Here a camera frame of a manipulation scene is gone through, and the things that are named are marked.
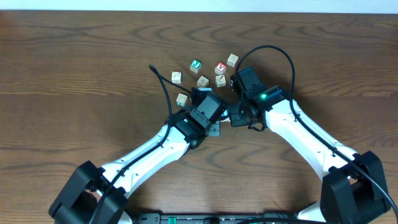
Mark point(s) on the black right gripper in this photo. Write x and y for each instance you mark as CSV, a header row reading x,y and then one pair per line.
x,y
235,119

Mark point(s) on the blue letter L wooden block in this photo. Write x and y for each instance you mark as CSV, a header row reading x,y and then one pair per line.
x,y
225,119

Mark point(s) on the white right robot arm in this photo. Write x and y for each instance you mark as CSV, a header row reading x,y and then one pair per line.
x,y
354,188

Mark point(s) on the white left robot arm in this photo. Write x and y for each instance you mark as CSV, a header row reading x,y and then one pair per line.
x,y
100,194

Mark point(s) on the plain pictured wooden block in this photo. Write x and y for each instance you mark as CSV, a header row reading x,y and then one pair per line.
x,y
220,81

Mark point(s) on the plain block left near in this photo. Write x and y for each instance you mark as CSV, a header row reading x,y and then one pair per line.
x,y
182,99

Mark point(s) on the yellow framed wooden block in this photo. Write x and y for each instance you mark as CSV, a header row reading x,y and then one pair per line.
x,y
202,82

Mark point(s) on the red letter A wooden block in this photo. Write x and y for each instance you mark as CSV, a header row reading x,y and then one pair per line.
x,y
220,68

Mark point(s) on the red letter M wooden block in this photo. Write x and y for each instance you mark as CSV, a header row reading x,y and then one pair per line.
x,y
232,60

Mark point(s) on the dark green side wooden block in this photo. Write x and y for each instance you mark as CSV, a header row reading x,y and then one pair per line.
x,y
176,77

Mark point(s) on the green letter J wooden block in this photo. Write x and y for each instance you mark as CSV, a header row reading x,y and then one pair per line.
x,y
195,66

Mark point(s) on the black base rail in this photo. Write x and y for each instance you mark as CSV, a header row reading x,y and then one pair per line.
x,y
197,218

